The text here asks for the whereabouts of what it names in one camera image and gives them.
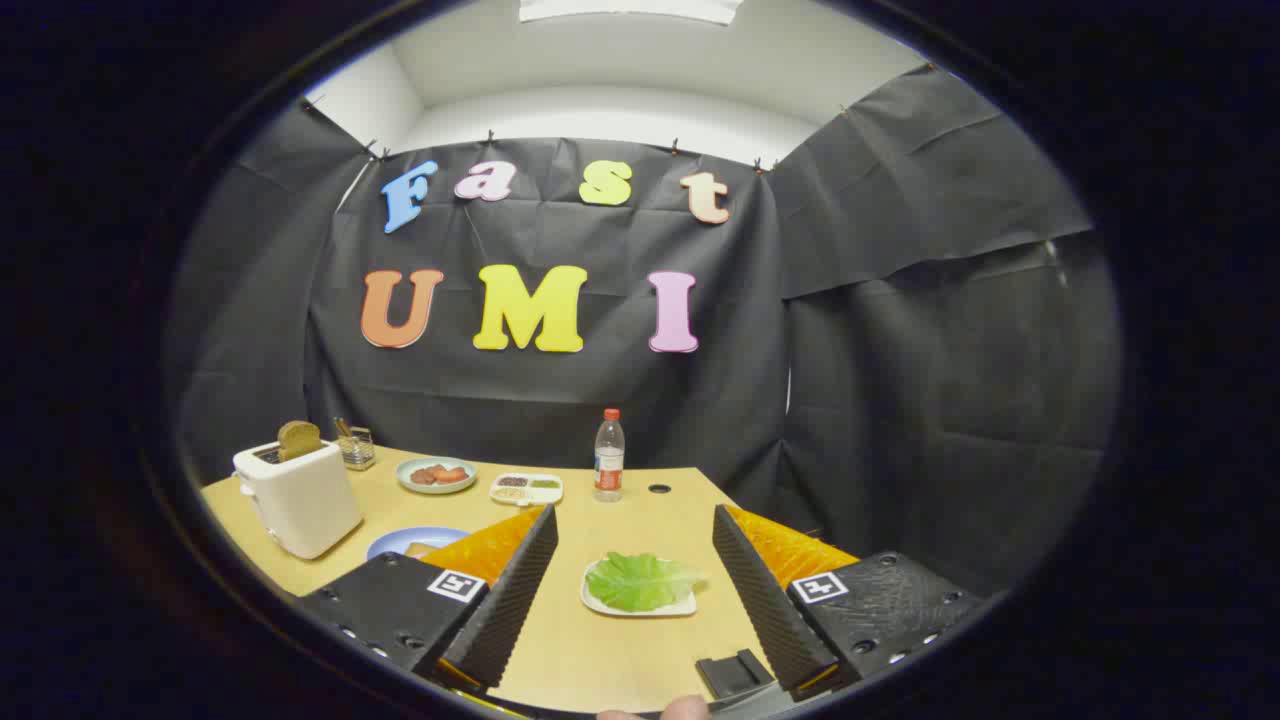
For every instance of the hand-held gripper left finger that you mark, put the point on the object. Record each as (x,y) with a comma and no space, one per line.
(500,610)

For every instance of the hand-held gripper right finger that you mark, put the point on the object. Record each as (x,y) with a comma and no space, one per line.
(765,600)

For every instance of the green lettuce leaf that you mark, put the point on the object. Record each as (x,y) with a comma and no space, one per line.
(645,582)

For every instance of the brown bread slice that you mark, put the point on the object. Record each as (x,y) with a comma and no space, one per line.
(298,440)

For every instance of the white square plate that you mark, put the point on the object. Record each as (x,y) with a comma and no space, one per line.
(600,604)

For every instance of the white divided spice dish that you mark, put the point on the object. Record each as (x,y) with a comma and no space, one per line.
(526,489)

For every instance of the blue round plate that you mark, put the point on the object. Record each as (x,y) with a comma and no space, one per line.
(395,542)

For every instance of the red sausage slice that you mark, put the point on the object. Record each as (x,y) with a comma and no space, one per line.
(452,475)

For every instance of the green round plate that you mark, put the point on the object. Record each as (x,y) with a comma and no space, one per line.
(412,487)

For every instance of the brown sausage slice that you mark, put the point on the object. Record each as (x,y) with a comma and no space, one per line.
(423,476)

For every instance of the clear plastic water bottle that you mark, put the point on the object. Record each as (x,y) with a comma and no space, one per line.
(609,460)

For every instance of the clear glass holder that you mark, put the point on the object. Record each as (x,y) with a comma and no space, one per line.
(358,455)

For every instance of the white toaster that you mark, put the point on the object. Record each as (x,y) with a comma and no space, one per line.
(305,500)

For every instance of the brown sticks bundle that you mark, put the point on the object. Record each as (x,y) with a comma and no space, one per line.
(342,428)

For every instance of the ceiling light panel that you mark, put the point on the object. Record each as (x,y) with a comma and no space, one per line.
(630,9)

